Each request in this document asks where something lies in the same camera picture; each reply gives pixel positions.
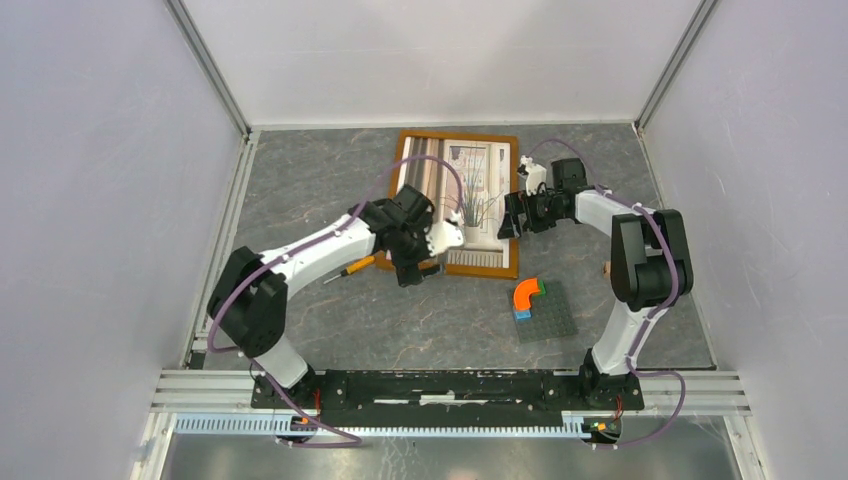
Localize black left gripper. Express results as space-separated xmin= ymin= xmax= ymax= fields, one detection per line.
xmin=391 ymin=213 xmax=446 ymax=288

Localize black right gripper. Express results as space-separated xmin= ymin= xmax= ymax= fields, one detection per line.
xmin=497 ymin=186 xmax=565 ymax=239

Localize orange handled screwdriver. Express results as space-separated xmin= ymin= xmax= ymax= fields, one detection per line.
xmin=322 ymin=255 xmax=376 ymax=285

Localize wooden picture frame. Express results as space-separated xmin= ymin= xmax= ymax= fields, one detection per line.
xmin=389 ymin=130 xmax=519 ymax=280

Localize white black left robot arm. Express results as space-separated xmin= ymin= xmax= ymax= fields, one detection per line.
xmin=207 ymin=186 xmax=436 ymax=408

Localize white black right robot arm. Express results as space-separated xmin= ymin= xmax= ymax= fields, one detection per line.
xmin=497 ymin=156 xmax=694 ymax=408

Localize orange curved brick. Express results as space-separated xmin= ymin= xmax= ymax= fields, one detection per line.
xmin=512 ymin=277 xmax=538 ymax=310

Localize green toy brick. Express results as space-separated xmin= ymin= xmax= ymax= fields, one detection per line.
xmin=534 ymin=279 xmax=546 ymax=296

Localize grey studded baseplate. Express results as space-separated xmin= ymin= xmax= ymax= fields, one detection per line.
xmin=509 ymin=280 xmax=578 ymax=344

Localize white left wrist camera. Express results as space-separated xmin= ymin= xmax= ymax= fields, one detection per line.
xmin=425 ymin=211 xmax=465 ymax=258

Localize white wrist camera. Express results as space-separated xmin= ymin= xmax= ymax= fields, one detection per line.
xmin=425 ymin=211 xmax=465 ymax=258
xmin=517 ymin=155 xmax=547 ymax=196

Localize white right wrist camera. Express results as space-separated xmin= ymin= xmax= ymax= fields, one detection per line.
xmin=517 ymin=155 xmax=547 ymax=196

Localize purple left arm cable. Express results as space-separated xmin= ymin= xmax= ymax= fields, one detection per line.
xmin=206 ymin=154 xmax=465 ymax=449

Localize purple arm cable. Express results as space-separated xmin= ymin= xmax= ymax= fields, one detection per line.
xmin=206 ymin=154 xmax=465 ymax=449
xmin=526 ymin=137 xmax=688 ymax=452

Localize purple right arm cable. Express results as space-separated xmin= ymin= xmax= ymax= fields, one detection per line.
xmin=526 ymin=137 xmax=688 ymax=452

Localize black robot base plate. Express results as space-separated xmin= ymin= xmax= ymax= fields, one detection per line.
xmin=288 ymin=369 xmax=645 ymax=428

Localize aluminium rail frame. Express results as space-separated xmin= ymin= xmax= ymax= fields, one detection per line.
xmin=131 ymin=154 xmax=766 ymax=479

